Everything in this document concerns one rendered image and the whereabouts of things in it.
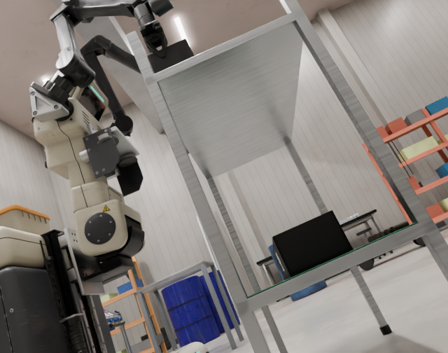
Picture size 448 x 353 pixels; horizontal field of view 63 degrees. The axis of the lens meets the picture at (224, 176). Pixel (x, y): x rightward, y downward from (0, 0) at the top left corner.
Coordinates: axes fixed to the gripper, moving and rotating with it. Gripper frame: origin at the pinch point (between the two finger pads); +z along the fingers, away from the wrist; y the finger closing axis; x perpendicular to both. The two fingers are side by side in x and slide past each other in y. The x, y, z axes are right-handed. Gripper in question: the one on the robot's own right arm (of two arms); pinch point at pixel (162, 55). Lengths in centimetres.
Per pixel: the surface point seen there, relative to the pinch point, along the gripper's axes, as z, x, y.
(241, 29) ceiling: -569, -237, 750
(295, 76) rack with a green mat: 19.0, -37.1, 12.4
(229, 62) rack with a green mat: 18.7, -15.4, -10.1
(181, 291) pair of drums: 27, 115, 463
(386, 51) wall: -368, -589, 832
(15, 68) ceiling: -578, 305, 565
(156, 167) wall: -350, 137, 862
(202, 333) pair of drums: 91, 108, 466
